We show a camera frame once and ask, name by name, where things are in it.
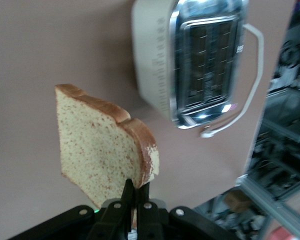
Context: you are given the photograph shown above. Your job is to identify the red background object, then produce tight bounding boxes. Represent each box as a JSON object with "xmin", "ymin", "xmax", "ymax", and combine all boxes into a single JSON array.
[{"xmin": 269, "ymin": 224, "xmax": 298, "ymax": 240}]

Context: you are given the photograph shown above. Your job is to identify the white toaster power cord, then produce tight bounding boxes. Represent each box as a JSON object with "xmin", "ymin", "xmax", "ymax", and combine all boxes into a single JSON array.
[{"xmin": 199, "ymin": 23, "xmax": 265, "ymax": 139}]

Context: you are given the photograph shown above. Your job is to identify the aluminium frame profile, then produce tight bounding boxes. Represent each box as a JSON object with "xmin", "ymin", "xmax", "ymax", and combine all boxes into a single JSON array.
[{"xmin": 236, "ymin": 174, "xmax": 300, "ymax": 240}]

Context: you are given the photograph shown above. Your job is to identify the cream and chrome toaster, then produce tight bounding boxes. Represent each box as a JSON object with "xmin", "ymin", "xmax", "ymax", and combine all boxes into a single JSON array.
[{"xmin": 131, "ymin": 0, "xmax": 248, "ymax": 130}]

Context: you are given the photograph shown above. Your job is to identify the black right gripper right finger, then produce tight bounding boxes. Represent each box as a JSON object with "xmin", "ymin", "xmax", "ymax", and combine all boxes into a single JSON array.
[{"xmin": 136, "ymin": 181, "xmax": 163, "ymax": 240}]

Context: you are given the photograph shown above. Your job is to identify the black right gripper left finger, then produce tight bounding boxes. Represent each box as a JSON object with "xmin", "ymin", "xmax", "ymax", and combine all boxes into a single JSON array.
[{"xmin": 88, "ymin": 178, "xmax": 135, "ymax": 240}]

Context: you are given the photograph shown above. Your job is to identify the brown cardboard box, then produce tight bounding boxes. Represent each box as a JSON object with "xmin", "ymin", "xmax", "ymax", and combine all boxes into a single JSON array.
[{"xmin": 223, "ymin": 189, "xmax": 253, "ymax": 213}]

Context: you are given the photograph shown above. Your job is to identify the slice of bread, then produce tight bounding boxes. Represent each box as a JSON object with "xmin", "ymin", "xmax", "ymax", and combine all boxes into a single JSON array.
[{"xmin": 54, "ymin": 83, "xmax": 160, "ymax": 228}]

